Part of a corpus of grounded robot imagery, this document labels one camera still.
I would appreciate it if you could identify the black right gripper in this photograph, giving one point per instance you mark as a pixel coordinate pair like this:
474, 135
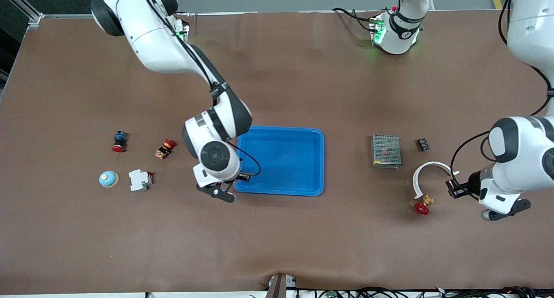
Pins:
239, 177

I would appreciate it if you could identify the red blue emergency push button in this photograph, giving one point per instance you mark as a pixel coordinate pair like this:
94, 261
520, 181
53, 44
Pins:
120, 141

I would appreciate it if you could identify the aluminium frame corner profile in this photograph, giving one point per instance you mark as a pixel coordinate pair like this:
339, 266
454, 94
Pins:
34, 20

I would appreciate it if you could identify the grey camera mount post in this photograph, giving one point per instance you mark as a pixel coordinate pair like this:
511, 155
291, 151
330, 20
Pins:
279, 286

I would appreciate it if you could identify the white circuit breaker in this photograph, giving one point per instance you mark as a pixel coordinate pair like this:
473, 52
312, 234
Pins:
140, 179

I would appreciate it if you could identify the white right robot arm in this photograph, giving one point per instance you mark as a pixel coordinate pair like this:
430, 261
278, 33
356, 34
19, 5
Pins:
160, 42

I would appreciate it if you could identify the aluminium table edge rail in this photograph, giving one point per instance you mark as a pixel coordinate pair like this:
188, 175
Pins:
281, 13

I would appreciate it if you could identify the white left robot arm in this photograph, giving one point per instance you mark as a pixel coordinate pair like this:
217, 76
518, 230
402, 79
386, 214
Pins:
523, 159

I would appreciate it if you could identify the metal mesh power supply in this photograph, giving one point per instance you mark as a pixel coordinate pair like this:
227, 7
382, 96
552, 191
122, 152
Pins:
385, 150

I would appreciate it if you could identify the light blue service bell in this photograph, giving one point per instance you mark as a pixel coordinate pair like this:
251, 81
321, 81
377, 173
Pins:
108, 179

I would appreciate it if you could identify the brass valve red handwheel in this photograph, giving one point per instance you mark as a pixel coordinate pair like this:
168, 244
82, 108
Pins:
423, 205

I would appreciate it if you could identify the blue plastic tray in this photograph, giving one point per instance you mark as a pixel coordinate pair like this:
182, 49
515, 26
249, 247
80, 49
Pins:
285, 163

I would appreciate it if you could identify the black cylindrical capacitor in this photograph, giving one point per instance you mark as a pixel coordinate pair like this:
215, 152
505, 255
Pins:
453, 188
423, 144

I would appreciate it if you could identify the orange red push button switch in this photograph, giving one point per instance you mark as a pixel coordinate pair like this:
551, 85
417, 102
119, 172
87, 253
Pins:
165, 149

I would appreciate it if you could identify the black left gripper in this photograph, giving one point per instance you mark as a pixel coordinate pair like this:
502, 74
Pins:
469, 186

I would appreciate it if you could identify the white curved plastic clip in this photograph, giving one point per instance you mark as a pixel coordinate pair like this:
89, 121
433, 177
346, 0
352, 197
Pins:
433, 163

